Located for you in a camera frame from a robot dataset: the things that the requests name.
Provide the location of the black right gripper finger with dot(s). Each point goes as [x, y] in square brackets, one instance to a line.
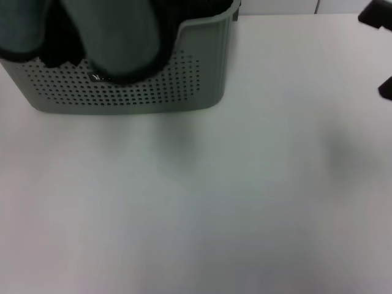
[379, 13]
[386, 88]

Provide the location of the towel with black edging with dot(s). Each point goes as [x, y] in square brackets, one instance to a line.
[116, 39]

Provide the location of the grey-green perforated storage box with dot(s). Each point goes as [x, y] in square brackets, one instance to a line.
[153, 92]

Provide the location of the black cloth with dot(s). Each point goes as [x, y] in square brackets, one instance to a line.
[61, 46]

